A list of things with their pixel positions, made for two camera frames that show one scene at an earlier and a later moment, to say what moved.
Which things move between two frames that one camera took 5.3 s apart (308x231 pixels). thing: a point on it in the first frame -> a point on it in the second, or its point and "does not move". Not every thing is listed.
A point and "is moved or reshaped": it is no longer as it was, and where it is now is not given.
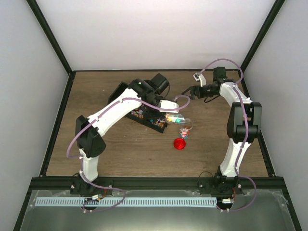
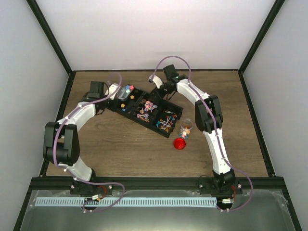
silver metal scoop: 175,118 is moved or reshaped
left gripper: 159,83 -> 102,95
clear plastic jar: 186,129 does not move
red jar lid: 179,144 does not move
